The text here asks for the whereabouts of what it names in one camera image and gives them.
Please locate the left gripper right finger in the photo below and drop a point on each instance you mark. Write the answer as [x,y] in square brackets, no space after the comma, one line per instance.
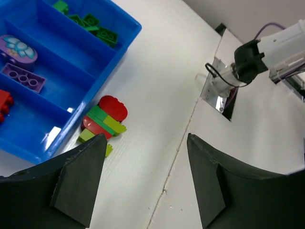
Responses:
[232,194]

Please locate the striped red green lego stack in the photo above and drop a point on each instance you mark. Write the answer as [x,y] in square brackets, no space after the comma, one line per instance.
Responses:
[104,118]

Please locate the purple lego plate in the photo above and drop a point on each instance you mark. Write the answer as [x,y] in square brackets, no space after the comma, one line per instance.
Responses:
[24,77]

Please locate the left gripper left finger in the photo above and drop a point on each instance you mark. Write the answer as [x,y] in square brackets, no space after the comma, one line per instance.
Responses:
[59,193]

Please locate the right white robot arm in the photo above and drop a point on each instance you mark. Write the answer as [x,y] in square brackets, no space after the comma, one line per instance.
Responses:
[282,54]

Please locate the red lego brick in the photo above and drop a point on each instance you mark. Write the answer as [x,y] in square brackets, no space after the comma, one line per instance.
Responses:
[6,102]

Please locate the green square lego brick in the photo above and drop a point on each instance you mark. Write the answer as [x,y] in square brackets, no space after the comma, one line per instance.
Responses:
[77,20]

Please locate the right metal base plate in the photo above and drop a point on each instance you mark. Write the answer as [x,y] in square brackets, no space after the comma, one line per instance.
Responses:
[220,88]

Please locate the purple paw print lego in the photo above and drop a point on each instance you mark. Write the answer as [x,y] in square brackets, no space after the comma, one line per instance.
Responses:
[16,52]

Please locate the blue divided plastic bin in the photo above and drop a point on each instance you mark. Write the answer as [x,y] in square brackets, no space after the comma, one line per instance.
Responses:
[74,62]

